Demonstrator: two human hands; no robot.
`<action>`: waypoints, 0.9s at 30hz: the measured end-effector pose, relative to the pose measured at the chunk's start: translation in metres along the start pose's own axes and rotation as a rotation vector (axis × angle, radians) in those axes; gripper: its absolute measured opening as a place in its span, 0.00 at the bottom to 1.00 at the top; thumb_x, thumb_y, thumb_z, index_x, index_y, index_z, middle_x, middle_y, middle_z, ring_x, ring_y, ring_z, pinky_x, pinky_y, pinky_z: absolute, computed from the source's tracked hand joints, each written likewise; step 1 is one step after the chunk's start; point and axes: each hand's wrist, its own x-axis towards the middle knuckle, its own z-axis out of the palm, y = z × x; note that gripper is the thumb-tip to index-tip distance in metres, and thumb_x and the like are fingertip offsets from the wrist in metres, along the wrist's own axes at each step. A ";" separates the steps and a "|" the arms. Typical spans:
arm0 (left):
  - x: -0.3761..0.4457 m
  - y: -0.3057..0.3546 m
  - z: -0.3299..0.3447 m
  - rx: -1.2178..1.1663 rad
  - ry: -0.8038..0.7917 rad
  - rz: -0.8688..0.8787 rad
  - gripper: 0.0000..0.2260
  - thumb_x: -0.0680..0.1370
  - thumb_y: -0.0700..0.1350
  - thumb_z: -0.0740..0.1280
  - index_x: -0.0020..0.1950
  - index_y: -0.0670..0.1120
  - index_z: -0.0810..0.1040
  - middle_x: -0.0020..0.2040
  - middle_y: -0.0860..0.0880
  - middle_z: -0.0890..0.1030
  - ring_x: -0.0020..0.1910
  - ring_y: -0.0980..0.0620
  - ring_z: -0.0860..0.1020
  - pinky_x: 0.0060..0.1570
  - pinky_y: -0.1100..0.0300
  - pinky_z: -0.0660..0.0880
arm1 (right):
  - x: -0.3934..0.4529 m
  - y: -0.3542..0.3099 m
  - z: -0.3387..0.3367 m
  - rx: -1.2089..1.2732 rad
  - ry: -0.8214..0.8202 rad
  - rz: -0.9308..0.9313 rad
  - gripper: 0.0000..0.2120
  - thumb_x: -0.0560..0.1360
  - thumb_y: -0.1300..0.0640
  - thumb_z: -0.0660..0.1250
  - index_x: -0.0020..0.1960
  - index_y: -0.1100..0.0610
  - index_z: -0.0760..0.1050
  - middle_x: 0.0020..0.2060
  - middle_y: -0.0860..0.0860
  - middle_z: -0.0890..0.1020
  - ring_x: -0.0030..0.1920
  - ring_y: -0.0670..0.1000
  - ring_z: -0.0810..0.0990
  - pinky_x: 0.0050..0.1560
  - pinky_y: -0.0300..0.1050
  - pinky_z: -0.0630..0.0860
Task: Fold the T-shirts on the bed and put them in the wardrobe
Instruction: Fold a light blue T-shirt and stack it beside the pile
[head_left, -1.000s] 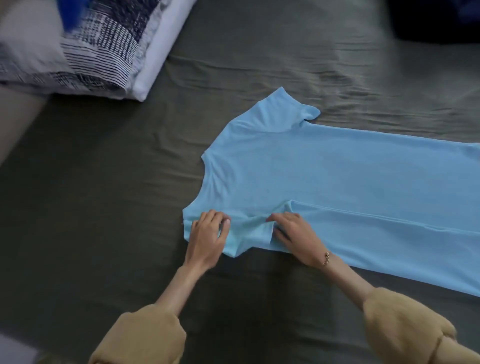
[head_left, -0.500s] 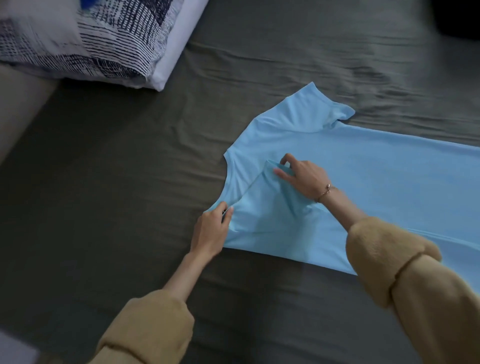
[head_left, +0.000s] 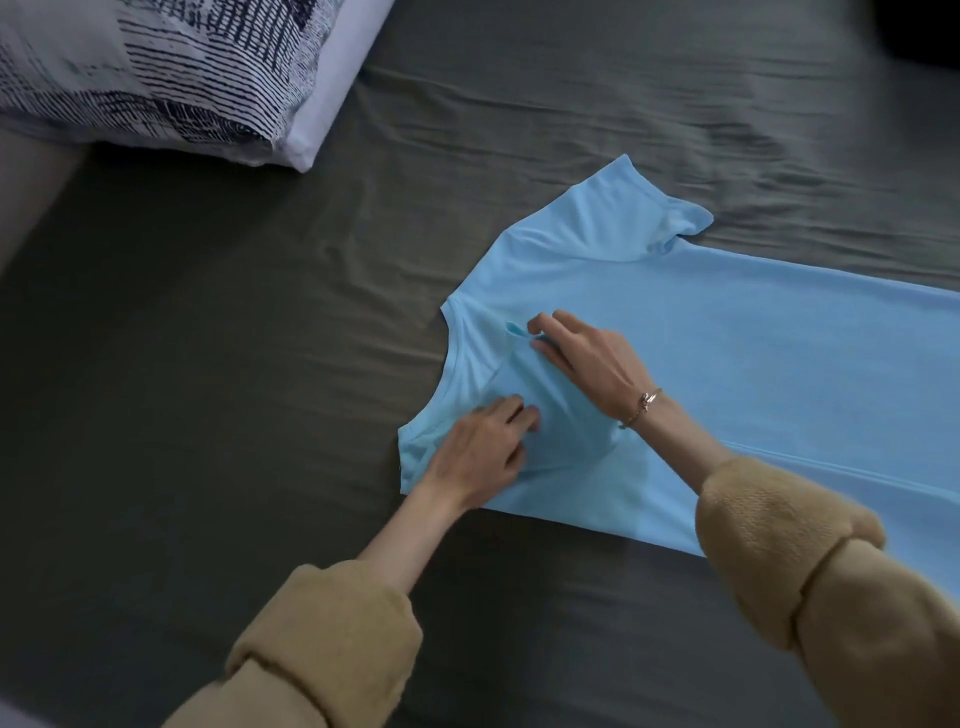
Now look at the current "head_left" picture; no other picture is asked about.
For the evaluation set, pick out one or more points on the person's right thumb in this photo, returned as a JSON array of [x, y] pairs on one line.
[[553, 352]]

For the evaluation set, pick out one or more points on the person's left forearm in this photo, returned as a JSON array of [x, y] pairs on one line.
[[337, 637]]

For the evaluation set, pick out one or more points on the navy white patterned pillow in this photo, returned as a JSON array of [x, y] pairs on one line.
[[165, 67]]

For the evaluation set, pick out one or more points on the person's left middle finger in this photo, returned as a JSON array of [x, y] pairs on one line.
[[501, 406]]

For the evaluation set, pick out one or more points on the light blue t-shirt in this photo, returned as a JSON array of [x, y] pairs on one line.
[[750, 360]]

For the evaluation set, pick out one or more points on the dark grey bed sheet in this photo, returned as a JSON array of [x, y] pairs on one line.
[[225, 375]]

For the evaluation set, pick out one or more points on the person's right middle finger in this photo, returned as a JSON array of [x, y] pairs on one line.
[[574, 319]]

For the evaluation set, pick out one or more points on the person's left thumb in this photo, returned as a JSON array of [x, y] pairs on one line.
[[514, 456]]

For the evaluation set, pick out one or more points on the person's right hand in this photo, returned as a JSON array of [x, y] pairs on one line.
[[600, 367]]

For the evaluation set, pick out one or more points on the person's right forearm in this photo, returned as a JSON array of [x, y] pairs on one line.
[[825, 562]]

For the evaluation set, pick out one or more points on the person's left hand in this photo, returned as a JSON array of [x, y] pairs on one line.
[[472, 457]]

